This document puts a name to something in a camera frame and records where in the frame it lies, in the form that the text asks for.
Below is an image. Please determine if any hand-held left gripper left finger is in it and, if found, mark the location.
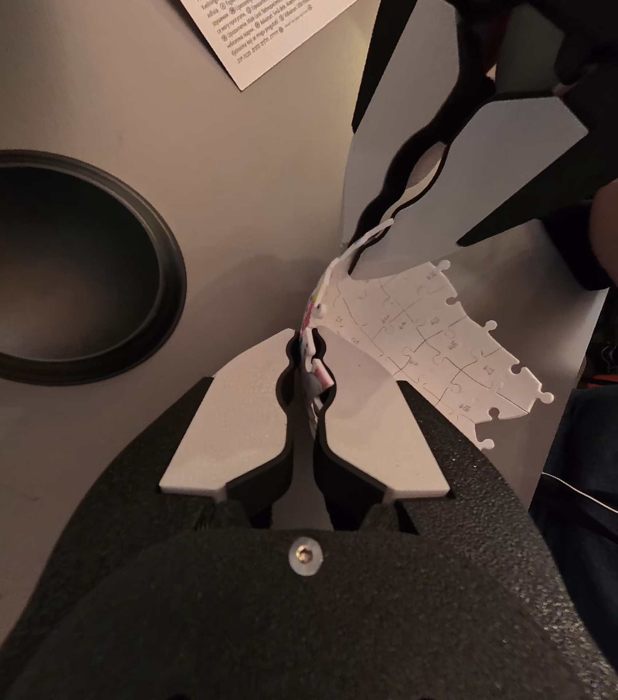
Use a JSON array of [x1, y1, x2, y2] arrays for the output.
[[158, 328, 305, 501]]

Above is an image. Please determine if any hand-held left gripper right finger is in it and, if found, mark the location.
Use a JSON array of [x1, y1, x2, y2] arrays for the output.
[[312, 334, 452, 502]]

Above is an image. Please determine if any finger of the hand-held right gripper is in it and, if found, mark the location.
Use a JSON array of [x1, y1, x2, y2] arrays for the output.
[[348, 97, 591, 283], [340, 0, 468, 258]]

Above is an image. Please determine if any white puzzle piece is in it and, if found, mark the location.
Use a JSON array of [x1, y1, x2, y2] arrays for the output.
[[326, 143, 449, 287]]

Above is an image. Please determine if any assembled white puzzle section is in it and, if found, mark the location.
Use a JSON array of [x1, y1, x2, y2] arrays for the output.
[[305, 257, 557, 451]]

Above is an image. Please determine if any black round ball stand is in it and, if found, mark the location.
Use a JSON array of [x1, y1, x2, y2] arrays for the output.
[[0, 150, 188, 387]]

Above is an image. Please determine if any white instruction leaflet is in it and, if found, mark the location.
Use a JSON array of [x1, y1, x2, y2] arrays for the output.
[[178, 0, 360, 92]]

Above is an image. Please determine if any white drawstring cord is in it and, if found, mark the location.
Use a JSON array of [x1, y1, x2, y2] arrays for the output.
[[541, 471, 618, 537]]

